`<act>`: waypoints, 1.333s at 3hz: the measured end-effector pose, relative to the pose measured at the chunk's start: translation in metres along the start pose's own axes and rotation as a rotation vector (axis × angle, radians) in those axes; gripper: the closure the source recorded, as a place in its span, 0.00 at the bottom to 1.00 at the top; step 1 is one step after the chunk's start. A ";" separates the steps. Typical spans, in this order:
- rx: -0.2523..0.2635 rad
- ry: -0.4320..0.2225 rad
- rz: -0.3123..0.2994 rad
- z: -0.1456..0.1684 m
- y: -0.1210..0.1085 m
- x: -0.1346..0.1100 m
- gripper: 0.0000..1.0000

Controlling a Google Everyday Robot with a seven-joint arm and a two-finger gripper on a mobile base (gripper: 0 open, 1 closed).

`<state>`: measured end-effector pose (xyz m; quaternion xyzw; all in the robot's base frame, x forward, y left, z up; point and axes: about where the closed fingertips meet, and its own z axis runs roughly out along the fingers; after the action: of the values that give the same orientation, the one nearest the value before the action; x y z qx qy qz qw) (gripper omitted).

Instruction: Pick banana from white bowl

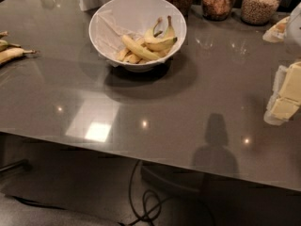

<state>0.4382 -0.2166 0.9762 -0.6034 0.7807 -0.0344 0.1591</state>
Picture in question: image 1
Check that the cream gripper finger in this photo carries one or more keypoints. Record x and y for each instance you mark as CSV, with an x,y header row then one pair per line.
x,y
291,88
284,108

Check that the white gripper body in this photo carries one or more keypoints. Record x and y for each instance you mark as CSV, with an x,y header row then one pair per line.
x,y
294,27

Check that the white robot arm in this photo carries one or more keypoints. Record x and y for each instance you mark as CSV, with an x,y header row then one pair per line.
x,y
288,31

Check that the upright banana in bowl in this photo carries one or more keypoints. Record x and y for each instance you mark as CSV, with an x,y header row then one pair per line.
x,y
170,30

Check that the curved banana with dark tip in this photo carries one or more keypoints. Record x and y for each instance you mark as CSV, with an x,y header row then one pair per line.
x,y
158,44

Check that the white bowl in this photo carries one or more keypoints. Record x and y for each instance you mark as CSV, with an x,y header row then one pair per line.
x,y
137,15

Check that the long front banana in bowl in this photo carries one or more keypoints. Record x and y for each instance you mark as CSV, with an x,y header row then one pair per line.
x,y
137,49

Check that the small bananas at bowl bottom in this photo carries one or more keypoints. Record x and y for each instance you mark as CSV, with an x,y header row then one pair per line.
x,y
125,55

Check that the white paper liner in bowl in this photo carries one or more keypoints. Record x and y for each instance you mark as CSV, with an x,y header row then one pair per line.
x,y
108,36

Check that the lower banana on table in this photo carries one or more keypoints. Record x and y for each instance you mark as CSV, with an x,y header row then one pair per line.
x,y
9,54

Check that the banana on table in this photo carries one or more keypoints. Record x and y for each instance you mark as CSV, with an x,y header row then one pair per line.
x,y
3,34
5,45
9,54

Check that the middle banana on table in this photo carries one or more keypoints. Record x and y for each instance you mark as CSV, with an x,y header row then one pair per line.
x,y
5,45

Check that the top banana on table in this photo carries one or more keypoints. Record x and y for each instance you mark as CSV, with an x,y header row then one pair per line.
x,y
3,34

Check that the glass jar of chickpeas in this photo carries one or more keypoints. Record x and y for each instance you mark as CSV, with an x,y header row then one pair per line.
x,y
258,12

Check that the glass jar with metal lid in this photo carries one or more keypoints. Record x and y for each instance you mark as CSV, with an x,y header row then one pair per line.
x,y
217,10

